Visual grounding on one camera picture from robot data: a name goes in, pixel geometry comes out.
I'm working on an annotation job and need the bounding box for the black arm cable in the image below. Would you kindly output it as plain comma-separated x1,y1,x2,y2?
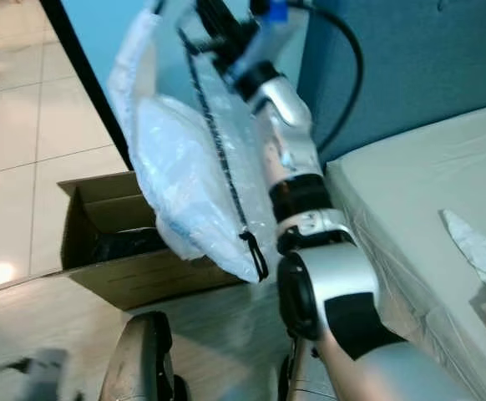
0,358,31,393
301,2,366,158

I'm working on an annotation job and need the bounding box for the cream sheeted bed mattress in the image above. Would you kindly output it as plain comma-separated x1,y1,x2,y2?
322,100,486,401

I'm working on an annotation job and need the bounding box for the brown cardboard box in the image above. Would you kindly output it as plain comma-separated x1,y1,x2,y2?
58,171,248,312

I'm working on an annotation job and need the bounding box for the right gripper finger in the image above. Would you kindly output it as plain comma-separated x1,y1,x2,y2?
195,0,240,36

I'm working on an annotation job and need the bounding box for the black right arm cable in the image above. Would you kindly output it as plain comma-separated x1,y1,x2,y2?
301,2,366,158

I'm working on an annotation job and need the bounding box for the silver robot left leg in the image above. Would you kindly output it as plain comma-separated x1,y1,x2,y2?
99,311,190,401

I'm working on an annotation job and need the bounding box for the black bundled item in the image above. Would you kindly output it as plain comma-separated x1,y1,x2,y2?
91,227,160,266

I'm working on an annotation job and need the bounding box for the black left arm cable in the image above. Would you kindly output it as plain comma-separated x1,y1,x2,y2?
0,358,31,393

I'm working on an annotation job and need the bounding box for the clear zippered plastic bag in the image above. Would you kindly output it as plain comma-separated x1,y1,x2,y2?
107,0,277,285

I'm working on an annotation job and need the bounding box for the silver robot right leg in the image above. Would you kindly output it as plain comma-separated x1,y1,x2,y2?
276,330,340,401

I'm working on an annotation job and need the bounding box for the white crinkled pillow insert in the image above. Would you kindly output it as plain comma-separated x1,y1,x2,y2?
107,8,265,283

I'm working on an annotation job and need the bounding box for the silver robot leg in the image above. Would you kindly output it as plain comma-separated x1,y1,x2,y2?
99,311,190,401
276,330,340,401

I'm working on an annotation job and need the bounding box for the black door frame post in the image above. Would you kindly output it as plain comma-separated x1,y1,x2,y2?
38,0,135,172

